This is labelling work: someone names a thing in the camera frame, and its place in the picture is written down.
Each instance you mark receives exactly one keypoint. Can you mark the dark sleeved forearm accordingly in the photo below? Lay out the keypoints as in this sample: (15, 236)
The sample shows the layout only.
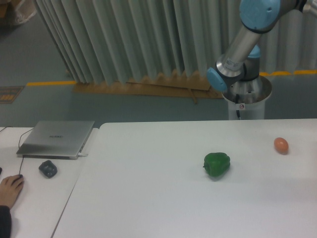
(5, 222)

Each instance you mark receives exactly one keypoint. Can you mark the flat brown cardboard sheet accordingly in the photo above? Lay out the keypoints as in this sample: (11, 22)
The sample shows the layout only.
(193, 86)

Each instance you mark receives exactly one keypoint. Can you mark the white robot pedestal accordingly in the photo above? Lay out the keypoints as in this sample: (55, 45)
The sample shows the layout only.
(246, 99)

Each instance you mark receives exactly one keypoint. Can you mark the small black controller device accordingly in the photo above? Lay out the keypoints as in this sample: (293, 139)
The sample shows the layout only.
(48, 169)

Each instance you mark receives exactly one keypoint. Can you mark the silver closed laptop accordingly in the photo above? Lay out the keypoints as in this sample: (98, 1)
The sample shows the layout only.
(56, 139)

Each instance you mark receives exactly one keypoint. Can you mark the green bell pepper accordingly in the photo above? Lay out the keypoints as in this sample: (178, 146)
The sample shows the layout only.
(216, 164)

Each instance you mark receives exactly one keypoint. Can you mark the brown egg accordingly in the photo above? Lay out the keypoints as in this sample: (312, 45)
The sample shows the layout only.
(281, 145)

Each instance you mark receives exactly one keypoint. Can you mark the person's bare hand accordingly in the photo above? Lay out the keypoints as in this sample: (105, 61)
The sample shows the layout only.
(10, 188)

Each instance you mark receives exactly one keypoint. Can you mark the pale green pleated curtain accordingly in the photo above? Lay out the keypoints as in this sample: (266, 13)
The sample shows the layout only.
(116, 40)

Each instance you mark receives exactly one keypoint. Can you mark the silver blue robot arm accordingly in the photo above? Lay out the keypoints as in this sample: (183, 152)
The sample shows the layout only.
(244, 44)

